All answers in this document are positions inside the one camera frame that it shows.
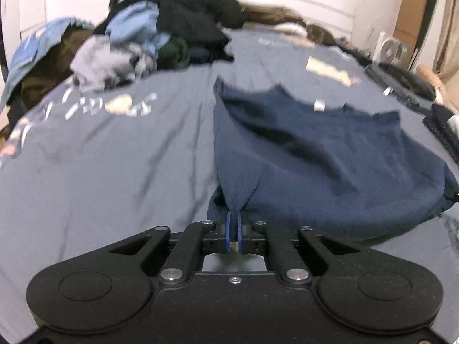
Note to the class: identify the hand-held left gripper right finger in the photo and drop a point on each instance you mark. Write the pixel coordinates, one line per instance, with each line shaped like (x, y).
(240, 233)

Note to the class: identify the olive brown coat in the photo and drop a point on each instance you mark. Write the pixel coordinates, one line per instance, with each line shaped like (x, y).
(269, 14)

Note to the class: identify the white rolled cloth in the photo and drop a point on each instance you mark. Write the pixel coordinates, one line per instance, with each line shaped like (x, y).
(290, 29)

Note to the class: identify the white pillow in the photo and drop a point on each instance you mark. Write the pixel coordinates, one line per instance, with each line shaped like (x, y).
(454, 123)

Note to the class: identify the brown folded blankets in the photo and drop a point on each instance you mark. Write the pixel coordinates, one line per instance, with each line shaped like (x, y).
(304, 3)

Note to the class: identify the dark folded garment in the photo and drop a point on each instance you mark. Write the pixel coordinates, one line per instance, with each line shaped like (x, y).
(405, 80)

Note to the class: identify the white fan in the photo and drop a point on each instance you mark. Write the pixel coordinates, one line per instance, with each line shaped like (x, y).
(391, 50)

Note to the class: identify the beige curtain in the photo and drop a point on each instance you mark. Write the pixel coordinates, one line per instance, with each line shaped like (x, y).
(452, 64)

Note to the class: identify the tall brown cardboard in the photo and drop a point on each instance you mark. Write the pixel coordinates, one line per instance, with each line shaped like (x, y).
(410, 7)

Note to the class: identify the grey sweatshirt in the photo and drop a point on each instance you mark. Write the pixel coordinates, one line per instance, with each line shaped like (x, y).
(104, 61)

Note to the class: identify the blue printed cloth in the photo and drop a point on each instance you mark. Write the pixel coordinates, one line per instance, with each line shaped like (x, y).
(28, 50)

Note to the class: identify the white wardrobe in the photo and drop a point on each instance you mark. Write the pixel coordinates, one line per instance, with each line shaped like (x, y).
(53, 3)

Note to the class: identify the dark navy garment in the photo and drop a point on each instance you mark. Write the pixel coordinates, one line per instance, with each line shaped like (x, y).
(200, 55)

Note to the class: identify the light blue shirt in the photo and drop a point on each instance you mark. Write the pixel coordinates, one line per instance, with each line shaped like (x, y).
(132, 25)

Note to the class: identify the black board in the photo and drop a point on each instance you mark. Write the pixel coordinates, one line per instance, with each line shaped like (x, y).
(426, 28)

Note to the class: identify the navy blue t-shirt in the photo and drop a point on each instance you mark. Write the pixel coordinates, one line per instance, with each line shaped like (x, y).
(322, 157)

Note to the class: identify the grey printed quilt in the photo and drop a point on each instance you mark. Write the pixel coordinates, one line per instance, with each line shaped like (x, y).
(107, 157)

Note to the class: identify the tan plush toy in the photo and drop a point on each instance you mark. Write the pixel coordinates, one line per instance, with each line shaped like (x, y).
(432, 82)

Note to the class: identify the camouflage garment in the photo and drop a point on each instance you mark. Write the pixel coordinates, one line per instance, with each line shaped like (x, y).
(321, 35)

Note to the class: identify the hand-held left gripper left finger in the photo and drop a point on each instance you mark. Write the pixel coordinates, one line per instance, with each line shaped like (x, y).
(227, 233)

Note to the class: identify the navy dotted blanket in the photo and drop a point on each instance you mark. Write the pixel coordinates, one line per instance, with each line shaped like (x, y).
(441, 129)

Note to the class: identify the dark green garment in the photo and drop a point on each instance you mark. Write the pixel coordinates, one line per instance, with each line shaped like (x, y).
(174, 52)

